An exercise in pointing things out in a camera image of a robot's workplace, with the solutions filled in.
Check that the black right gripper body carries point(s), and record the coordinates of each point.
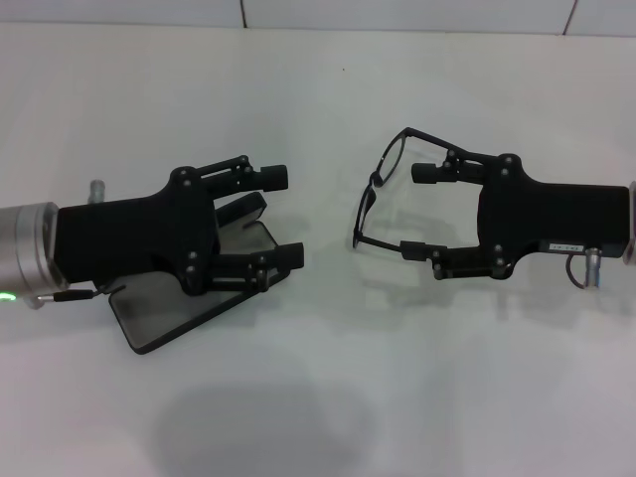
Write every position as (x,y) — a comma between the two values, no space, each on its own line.
(546,213)

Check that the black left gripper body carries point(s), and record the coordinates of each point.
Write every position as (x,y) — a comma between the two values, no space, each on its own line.
(134,228)

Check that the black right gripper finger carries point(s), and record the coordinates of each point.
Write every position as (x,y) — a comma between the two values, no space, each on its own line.
(425,173)
(415,248)

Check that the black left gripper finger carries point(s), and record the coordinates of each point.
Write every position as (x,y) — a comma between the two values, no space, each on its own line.
(290,256)
(273,178)

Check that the black glasses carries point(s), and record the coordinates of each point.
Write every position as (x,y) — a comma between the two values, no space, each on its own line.
(376,181)

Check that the black glasses case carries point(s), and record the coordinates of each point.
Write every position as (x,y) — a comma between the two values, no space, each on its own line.
(159,313)

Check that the silver round connector port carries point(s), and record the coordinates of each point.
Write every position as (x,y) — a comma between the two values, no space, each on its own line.
(98,191)

